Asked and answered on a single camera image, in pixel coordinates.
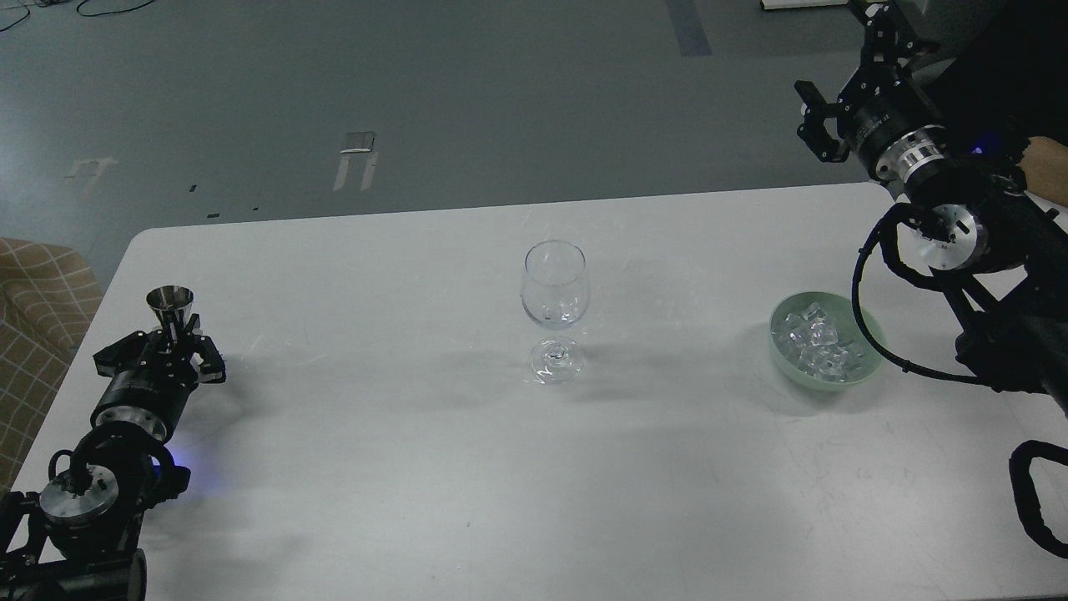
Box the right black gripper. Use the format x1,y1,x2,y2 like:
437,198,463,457
794,3,949,181

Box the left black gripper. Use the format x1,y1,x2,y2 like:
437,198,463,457
90,313,227,442

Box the steel double jigger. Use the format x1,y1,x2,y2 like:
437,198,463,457
146,285,197,342

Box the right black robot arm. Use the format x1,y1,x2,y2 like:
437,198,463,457
794,1,1067,407

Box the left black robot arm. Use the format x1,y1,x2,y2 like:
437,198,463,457
3,307,226,600

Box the clear wine glass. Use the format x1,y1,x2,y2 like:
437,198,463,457
520,240,591,385

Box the beige checkered sofa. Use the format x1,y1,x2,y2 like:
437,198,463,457
1,237,103,493

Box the person in black shirt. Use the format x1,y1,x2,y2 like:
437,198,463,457
926,1,1067,206

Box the green bowl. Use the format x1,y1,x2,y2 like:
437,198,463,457
766,290,885,393

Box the black cable loop right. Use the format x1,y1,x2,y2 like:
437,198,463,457
1008,440,1068,560

